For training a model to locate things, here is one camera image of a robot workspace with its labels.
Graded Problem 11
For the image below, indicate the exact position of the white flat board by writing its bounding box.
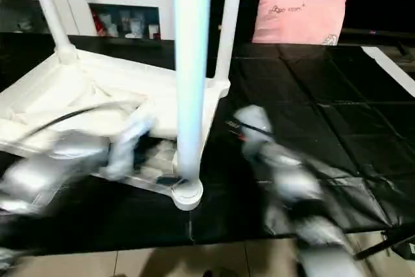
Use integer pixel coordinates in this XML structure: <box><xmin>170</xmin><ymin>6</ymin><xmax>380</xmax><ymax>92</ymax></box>
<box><xmin>361</xmin><ymin>46</ymin><xmax>415</xmax><ymax>98</ymax></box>

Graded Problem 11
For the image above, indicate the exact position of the black tripod stand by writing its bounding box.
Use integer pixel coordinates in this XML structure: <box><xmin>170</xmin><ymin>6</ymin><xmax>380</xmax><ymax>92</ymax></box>
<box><xmin>355</xmin><ymin>224</ymin><xmax>415</xmax><ymax>260</ymax></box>

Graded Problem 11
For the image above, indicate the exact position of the pink pillow with print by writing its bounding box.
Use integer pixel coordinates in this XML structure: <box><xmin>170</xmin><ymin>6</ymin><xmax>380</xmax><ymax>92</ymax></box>
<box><xmin>252</xmin><ymin>0</ymin><xmax>348</xmax><ymax>45</ymax></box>

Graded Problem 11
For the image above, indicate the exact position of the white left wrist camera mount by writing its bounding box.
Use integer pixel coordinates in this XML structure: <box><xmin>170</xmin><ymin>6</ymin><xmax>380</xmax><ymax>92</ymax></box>
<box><xmin>100</xmin><ymin>108</ymin><xmax>156</xmax><ymax>180</ymax></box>

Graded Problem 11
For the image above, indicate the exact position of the white plastic table top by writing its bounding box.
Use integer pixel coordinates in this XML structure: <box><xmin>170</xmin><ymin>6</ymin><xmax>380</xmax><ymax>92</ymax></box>
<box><xmin>0</xmin><ymin>46</ymin><xmax>231</xmax><ymax>211</ymax></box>

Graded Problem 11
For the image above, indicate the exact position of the black work mat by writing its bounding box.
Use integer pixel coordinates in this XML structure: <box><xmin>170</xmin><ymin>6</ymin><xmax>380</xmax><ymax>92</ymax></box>
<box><xmin>0</xmin><ymin>32</ymin><xmax>415</xmax><ymax>255</ymax></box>

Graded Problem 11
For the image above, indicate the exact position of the black left wrist camera cable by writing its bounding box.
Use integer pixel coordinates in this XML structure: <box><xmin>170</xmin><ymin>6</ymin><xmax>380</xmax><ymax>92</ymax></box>
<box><xmin>25</xmin><ymin>103</ymin><xmax>98</xmax><ymax>135</ymax></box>

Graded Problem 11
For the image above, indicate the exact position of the red and white carton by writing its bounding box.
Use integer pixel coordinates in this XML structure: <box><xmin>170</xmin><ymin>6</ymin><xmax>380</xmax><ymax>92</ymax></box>
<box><xmin>92</xmin><ymin>10</ymin><xmax>103</xmax><ymax>34</ymax></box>

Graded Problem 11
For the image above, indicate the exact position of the white plastic table leg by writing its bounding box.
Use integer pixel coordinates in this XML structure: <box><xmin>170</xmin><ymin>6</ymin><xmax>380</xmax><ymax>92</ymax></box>
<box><xmin>28</xmin><ymin>0</ymin><xmax>80</xmax><ymax>60</ymax></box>
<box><xmin>172</xmin><ymin>0</ymin><xmax>213</xmax><ymax>190</ymax></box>
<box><xmin>213</xmin><ymin>0</ymin><xmax>246</xmax><ymax>85</ymax></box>

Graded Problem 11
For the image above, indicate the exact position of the black low cabinet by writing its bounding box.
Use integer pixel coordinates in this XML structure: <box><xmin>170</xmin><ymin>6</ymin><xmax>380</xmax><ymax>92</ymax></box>
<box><xmin>340</xmin><ymin>29</ymin><xmax>415</xmax><ymax>47</ymax></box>

